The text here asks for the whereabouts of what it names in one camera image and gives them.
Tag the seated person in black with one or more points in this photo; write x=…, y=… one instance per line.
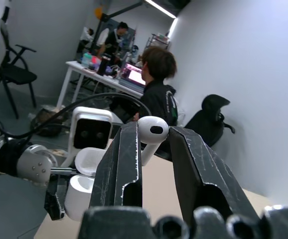
x=159, y=97

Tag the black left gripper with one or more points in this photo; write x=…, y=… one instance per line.
x=63, y=171

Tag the white earbud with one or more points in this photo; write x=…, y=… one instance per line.
x=150, y=130

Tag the white earbud case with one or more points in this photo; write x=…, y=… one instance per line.
x=80, y=191

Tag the metal storage shelf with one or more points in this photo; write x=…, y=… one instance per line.
x=159, y=41

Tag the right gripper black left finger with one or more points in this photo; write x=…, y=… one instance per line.
x=119, y=159

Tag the dark bag on floor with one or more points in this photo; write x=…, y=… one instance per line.
x=46, y=119

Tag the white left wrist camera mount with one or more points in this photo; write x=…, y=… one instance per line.
x=91, y=113

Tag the black folding chair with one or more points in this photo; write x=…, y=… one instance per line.
x=17, y=72

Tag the standing person in vest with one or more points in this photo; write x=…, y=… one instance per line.
x=112, y=38

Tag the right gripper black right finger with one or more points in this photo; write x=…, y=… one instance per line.
x=196, y=164

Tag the white desk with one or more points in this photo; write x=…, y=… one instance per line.
x=89, y=73

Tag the person in white shirt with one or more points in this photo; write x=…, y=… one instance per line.
x=86, y=37

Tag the ceiling light strip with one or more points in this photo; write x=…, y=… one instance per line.
x=162, y=9

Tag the black office chair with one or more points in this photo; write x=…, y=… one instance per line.
x=206, y=122

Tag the open laptop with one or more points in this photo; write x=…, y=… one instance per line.
x=134, y=74

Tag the black bottle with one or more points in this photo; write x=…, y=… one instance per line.
x=103, y=65

